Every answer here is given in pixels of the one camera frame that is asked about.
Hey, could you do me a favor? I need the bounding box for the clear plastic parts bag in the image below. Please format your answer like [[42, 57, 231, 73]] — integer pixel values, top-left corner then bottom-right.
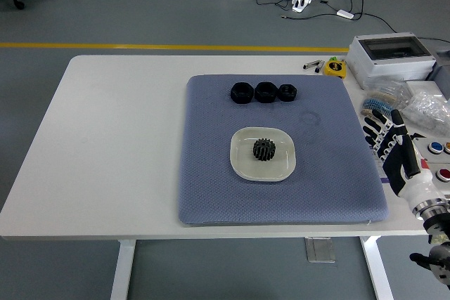
[[402, 91, 450, 136]]

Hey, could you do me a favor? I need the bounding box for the yellow tape measure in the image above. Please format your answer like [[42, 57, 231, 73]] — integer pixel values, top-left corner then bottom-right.
[[323, 56, 348, 79]]

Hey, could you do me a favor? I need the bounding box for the metal floor plate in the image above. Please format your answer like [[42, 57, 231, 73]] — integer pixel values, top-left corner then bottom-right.
[[304, 237, 336, 263]]

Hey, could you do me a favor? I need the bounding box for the purple-edged label sheet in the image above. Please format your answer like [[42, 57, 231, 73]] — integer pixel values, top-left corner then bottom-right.
[[368, 145, 392, 185]]

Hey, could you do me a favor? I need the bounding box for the grey electrical enclosure box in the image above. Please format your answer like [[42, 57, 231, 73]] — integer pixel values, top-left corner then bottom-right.
[[346, 32, 437, 90]]

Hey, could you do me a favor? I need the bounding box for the white button control box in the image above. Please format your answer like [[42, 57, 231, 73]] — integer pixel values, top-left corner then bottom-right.
[[411, 133, 450, 203]]

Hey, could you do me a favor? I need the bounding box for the blue-grey padded mat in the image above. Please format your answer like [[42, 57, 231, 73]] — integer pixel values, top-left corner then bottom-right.
[[177, 74, 391, 226]]

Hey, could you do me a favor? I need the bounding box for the large black hex nut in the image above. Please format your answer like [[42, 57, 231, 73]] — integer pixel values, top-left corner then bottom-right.
[[230, 81, 253, 105], [254, 81, 280, 104]]

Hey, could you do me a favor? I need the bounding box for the white table leg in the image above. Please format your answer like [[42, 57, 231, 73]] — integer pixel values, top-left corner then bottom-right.
[[360, 236, 394, 300], [110, 239, 138, 300]]

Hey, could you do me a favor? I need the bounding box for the bag of blue resistors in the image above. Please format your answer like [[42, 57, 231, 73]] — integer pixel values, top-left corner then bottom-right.
[[360, 80, 409, 118]]

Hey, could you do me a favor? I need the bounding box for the white flat box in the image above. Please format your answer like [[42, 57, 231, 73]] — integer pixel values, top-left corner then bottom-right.
[[406, 81, 440, 97]]

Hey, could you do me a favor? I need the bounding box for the white square dish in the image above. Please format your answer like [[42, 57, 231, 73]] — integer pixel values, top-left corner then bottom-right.
[[229, 125, 298, 184]]

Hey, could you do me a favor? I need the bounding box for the small black hex nut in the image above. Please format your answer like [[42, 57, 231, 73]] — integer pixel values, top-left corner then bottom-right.
[[278, 83, 299, 103]]

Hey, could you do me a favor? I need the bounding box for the grey metal case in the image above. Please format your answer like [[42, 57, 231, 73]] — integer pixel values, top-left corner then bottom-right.
[[427, 48, 450, 81]]

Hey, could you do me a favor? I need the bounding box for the large black gear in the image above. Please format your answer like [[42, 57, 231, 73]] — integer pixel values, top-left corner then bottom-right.
[[252, 137, 278, 163]]

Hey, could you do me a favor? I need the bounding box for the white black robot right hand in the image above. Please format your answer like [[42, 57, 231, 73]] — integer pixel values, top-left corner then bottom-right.
[[361, 108, 441, 211]]

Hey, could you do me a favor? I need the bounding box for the white power strip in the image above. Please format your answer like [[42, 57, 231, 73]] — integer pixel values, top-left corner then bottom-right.
[[292, 0, 315, 13]]

